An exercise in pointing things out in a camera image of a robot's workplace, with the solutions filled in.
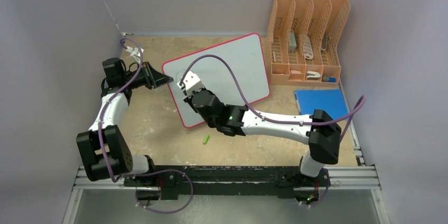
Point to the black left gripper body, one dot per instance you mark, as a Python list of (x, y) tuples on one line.
[(147, 76)]

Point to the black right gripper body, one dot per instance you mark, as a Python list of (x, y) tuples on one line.
[(187, 100)]

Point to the green marker cap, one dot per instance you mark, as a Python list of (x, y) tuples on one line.
[(206, 139)]

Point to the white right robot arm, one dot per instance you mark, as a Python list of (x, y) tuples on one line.
[(316, 130)]

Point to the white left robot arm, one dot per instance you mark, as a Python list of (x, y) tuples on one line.
[(103, 150)]

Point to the green staples box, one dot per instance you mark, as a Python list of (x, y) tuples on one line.
[(292, 43)]

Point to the white clip in tray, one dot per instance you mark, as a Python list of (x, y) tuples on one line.
[(312, 75)]

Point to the white oval tape dispenser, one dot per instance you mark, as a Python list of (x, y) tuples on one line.
[(307, 48)]

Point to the orange plastic desk organizer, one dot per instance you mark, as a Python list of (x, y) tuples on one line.
[(302, 42)]

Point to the small blue grey cylinder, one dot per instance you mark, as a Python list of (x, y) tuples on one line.
[(328, 79)]

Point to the blue notebook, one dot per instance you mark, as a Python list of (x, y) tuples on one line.
[(331, 101)]

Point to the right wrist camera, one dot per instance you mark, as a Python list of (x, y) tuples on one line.
[(190, 84)]

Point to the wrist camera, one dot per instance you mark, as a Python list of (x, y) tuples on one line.
[(190, 84), (135, 53)]

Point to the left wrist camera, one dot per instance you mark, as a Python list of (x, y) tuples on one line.
[(135, 53)]

